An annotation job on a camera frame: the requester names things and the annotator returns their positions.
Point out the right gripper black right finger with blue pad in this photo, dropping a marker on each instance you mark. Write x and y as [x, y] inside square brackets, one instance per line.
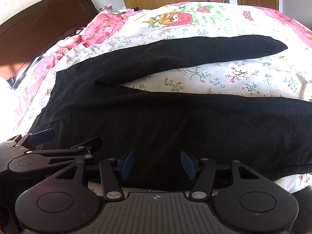
[241, 198]

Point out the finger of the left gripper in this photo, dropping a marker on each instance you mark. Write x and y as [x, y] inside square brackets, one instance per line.
[33, 140]
[35, 161]

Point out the black pants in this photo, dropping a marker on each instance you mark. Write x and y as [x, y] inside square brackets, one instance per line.
[272, 135]

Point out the dark wooden headboard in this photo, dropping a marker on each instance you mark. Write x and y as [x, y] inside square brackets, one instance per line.
[37, 28]

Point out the floral white pink bedsheet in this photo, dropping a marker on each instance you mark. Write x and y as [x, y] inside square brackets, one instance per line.
[222, 81]

